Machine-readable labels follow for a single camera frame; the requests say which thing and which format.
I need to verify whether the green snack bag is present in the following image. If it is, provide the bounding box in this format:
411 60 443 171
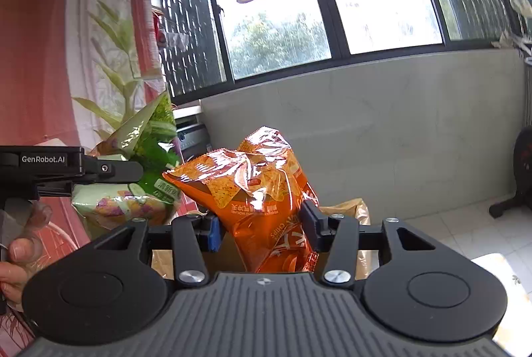
71 91 181 238

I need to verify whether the orange chips bag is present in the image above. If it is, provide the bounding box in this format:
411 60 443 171
161 125 321 274

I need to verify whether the person's left hand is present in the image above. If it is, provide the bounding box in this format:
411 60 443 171
1 201 52 311

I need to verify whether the brown cardboard box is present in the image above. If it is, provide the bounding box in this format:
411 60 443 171
152 198 372 280

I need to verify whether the grey appliance by window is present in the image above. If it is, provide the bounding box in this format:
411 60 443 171
175 115 212 162

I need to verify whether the black exercise bike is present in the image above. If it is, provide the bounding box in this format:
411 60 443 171
489 125 532 219

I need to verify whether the checkered floral tablecloth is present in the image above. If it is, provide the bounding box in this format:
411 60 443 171
472 254 531 357

